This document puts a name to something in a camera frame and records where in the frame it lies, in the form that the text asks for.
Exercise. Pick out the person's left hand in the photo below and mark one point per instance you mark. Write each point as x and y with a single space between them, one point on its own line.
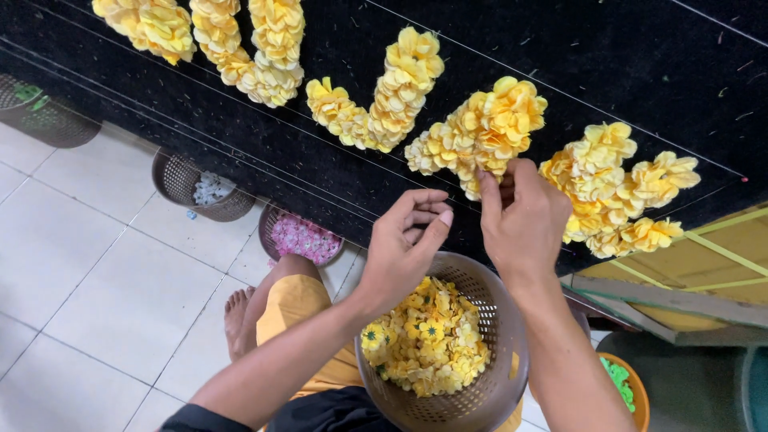
396 258

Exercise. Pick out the person's right hand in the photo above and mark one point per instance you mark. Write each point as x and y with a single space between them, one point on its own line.
528 228

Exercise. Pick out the pile of loose yellow flowers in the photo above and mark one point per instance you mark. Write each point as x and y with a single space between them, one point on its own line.
429 342

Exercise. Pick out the wide yellow flower cluster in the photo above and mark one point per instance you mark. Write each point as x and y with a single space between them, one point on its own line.
606 180

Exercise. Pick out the pile of pink flowers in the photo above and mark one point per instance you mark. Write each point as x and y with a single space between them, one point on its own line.
306 239

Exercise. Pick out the slanted yellow flower cluster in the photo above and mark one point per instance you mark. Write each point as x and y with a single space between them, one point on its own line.
480 129

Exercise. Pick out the brown basket with pink flowers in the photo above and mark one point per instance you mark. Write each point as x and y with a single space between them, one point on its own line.
267 231

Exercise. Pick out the large brown plastic basket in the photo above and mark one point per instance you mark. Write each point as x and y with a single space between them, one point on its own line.
498 384

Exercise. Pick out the person's bare leg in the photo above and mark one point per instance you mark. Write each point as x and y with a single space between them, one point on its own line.
246 318

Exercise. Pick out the v-shaped yellow flower cluster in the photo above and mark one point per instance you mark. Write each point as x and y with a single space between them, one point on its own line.
396 90

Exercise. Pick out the person's black shirt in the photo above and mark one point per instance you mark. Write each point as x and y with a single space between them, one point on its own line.
324 414

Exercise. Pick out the pile of green flowers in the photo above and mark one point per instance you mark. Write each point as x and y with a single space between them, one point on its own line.
619 378

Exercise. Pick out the black felt board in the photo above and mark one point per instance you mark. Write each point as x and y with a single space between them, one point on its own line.
600 60

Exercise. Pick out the pile of white flowers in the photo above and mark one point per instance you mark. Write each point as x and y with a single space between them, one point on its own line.
213 189

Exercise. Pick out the orange plastic bowl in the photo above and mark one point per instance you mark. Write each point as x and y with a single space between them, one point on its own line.
641 393

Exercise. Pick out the u-shaped yellow flower cluster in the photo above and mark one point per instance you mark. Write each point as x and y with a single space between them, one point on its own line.
264 75

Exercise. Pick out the brown basket with white flowers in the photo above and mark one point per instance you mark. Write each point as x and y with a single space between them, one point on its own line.
177 180

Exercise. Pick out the dark teal tub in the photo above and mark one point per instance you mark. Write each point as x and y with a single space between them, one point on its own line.
757 390

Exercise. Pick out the short yellow flower cluster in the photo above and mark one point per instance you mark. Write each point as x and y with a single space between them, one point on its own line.
153 27

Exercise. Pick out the brown basket with green leaves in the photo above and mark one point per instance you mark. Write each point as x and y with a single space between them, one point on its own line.
48 123

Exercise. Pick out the green paper leaves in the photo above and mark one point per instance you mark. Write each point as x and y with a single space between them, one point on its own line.
27 93

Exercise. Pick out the yellow wooden frame panel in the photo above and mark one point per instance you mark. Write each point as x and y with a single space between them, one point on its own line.
708 252

